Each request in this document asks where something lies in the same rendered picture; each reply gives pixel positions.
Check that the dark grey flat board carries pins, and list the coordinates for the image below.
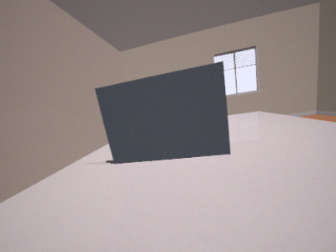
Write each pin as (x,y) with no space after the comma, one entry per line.
(175,115)

